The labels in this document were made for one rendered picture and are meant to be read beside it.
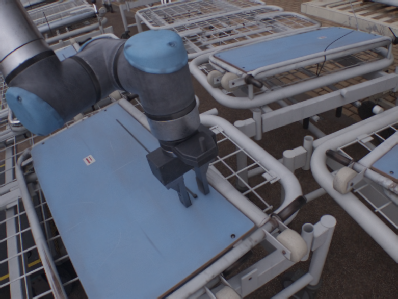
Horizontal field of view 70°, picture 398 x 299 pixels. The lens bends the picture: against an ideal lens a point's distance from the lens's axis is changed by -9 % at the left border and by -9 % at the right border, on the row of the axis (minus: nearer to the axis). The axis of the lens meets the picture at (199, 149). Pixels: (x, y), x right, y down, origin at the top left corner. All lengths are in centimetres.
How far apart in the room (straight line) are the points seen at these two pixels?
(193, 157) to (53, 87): 24
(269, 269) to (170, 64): 47
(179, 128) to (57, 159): 54
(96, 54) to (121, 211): 35
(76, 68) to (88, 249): 37
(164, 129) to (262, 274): 38
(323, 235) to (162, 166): 43
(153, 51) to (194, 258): 37
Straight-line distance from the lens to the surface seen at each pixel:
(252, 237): 61
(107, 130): 99
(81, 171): 87
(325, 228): 78
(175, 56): 46
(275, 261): 71
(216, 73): 120
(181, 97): 48
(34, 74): 49
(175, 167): 57
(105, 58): 53
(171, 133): 51
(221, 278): 60
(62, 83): 49
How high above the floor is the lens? 106
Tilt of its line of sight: 38 degrees down
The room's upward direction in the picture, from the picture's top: 10 degrees counter-clockwise
